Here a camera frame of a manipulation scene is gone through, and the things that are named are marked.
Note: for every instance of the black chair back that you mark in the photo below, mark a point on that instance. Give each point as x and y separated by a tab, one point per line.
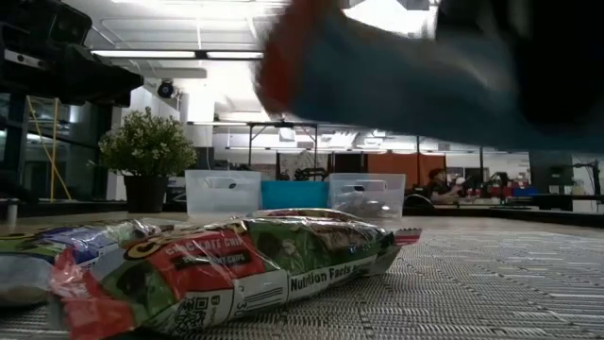
417	202

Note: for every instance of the orange partition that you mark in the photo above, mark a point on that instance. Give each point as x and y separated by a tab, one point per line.
406	163

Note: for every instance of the red ended granola bar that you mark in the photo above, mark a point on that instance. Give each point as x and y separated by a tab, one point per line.
377	80

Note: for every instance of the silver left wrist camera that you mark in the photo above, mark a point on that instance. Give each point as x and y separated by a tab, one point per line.
19	57

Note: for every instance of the blue box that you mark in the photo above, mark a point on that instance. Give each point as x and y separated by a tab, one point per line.
525	191

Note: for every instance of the clear plastic bin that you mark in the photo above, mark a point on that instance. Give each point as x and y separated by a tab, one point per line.
349	181
222	198

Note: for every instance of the black panel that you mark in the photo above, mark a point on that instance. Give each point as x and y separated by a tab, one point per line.
349	163

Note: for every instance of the long ceiling light strip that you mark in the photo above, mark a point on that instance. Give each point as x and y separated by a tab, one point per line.
141	54

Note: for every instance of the grey mesh table mat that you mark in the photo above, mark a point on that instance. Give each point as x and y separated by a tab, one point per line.
472	293

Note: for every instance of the background black robot arm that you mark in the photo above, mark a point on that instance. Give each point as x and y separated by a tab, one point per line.
311	175

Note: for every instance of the teal plastic bin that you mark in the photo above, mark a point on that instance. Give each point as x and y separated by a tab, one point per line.
295	196

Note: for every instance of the black ceiling spotlight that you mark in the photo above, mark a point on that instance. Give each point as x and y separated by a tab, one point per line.
166	89

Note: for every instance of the white cylindrical post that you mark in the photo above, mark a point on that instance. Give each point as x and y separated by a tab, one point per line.
11	212

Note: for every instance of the blue oatmeal raisin granola bar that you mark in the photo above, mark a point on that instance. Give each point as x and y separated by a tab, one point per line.
80	241

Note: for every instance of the black rig frame post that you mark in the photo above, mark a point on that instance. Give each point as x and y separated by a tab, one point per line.
16	141

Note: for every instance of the black table border rail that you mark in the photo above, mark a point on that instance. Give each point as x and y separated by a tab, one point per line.
519	215

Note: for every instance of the green yellow granola bar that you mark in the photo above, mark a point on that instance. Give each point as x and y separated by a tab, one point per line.
354	210

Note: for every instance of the person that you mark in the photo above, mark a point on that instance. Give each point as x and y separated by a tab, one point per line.
439	189

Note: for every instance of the patterned curtain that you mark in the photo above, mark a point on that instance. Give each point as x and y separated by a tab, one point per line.
302	163

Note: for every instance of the green potted plant black pot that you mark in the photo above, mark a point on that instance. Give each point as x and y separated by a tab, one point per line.
141	141

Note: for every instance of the black monitor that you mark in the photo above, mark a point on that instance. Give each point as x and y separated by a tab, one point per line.
549	172

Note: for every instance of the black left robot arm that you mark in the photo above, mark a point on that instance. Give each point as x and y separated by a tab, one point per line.
28	23

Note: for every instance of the black workstation frame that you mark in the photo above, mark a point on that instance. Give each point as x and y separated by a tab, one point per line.
283	124
418	160

